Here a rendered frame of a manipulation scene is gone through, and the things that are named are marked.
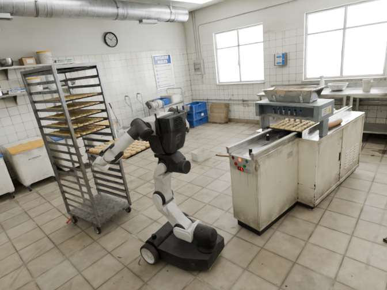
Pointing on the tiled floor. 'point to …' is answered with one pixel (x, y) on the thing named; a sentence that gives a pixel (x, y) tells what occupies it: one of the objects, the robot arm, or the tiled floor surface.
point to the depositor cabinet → (327, 159)
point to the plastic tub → (200, 155)
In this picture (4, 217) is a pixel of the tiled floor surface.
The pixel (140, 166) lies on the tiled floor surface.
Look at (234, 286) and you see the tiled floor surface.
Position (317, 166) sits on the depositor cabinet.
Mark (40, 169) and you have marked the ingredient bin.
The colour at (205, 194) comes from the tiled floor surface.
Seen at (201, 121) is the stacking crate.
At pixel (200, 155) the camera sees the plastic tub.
